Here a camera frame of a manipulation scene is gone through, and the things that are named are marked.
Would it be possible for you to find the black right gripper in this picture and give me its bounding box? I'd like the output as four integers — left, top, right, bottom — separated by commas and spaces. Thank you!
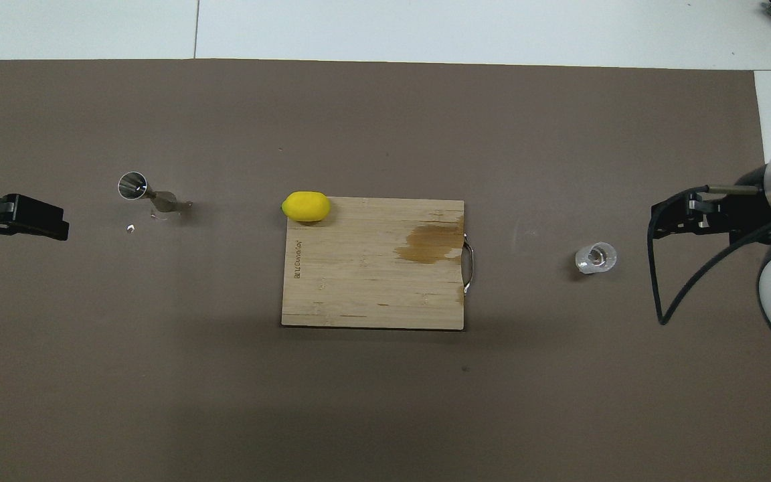
651, 166, 771, 245

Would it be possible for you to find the small clear glass cup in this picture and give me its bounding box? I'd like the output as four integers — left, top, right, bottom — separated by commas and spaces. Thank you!
574, 241, 618, 276

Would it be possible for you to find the steel double jigger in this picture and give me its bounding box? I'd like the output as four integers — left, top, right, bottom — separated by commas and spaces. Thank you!
117, 171, 180, 216

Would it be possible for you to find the yellow lemon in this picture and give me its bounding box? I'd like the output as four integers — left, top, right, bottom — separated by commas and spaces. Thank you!
282, 191, 331, 223

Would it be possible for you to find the wooden cutting board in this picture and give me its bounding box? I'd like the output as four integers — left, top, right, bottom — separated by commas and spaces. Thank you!
282, 197, 475, 331

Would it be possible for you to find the brown table mat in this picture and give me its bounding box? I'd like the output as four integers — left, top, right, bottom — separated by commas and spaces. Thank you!
0, 59, 771, 482

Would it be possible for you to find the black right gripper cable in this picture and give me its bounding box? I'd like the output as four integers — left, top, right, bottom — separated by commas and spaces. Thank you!
647, 185, 771, 327

